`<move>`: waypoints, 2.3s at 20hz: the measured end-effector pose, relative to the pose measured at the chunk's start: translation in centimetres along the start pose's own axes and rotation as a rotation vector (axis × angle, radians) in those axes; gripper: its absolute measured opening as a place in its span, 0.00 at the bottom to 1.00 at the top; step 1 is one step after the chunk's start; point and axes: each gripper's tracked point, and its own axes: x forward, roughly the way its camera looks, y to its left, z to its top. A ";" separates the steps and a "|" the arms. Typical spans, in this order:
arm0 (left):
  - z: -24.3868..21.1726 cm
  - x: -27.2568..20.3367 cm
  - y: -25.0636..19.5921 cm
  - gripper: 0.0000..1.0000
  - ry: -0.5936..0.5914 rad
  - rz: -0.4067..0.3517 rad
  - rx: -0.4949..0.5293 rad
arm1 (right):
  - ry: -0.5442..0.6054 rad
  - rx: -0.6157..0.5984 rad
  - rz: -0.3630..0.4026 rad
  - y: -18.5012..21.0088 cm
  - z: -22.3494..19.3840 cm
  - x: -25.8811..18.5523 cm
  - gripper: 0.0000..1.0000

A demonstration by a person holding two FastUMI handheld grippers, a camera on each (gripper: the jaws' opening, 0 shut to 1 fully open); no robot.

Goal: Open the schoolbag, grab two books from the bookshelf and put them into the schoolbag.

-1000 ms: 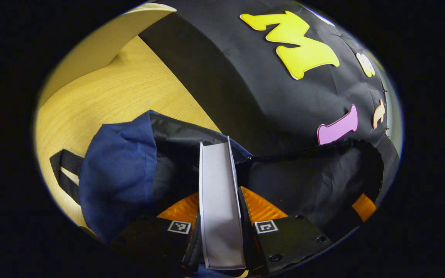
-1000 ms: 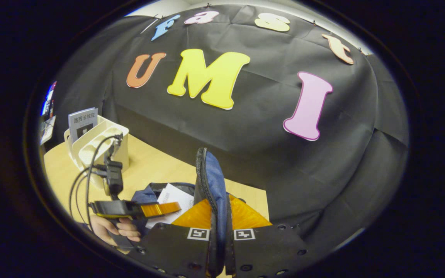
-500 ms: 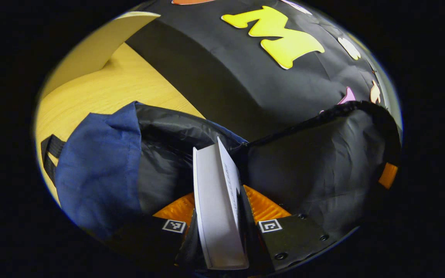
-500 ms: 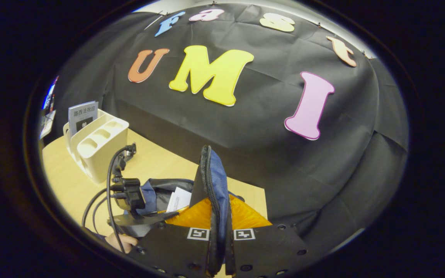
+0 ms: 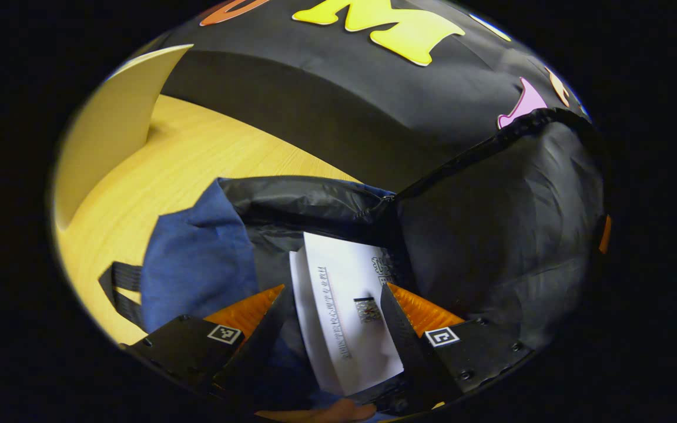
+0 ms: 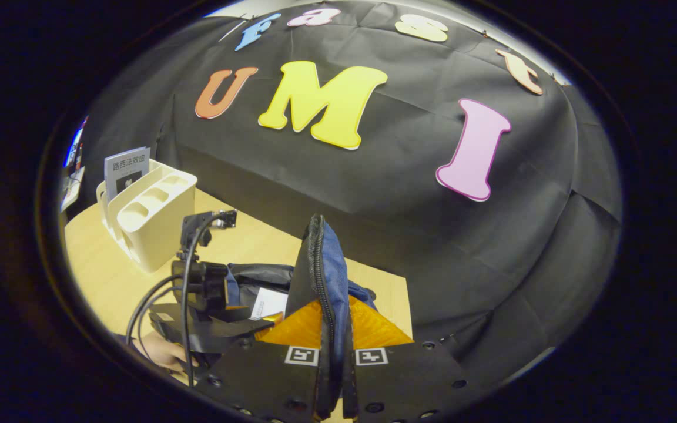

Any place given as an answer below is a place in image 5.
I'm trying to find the white patterned book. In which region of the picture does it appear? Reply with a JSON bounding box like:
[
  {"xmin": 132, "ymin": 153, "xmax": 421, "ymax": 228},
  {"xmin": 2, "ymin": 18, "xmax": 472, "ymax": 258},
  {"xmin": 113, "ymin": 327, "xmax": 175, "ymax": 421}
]
[{"xmin": 289, "ymin": 231, "xmax": 405, "ymax": 395}]

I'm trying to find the blue schoolbag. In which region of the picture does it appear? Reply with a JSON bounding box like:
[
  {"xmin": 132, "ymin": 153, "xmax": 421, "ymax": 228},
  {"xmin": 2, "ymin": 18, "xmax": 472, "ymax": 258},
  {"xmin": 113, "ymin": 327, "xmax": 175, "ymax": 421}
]
[{"xmin": 99, "ymin": 108, "xmax": 609, "ymax": 421}]

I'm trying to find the black backdrop cloth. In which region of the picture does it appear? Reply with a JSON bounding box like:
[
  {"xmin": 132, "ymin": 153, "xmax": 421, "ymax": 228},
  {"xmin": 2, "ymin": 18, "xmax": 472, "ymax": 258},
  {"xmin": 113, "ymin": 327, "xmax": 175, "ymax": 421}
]
[{"xmin": 156, "ymin": 0, "xmax": 595, "ymax": 192}]

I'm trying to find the cream plastic bookshelf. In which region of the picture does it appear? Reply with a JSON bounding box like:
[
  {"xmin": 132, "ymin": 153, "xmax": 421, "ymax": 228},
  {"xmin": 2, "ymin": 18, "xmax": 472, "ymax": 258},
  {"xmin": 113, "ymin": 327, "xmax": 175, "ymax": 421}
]
[{"xmin": 53, "ymin": 44, "xmax": 194, "ymax": 230}]

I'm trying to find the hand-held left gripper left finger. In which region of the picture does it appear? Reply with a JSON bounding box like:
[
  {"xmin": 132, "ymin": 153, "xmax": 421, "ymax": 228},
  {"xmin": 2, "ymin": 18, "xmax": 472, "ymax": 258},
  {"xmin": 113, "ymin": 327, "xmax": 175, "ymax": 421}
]
[{"xmin": 120, "ymin": 284, "xmax": 292, "ymax": 412}]

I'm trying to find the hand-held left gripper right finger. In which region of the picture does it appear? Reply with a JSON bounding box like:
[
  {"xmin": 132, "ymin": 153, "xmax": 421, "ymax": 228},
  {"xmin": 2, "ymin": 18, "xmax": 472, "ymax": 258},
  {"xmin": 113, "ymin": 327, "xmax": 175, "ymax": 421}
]
[{"xmin": 380, "ymin": 283, "xmax": 534, "ymax": 412}]

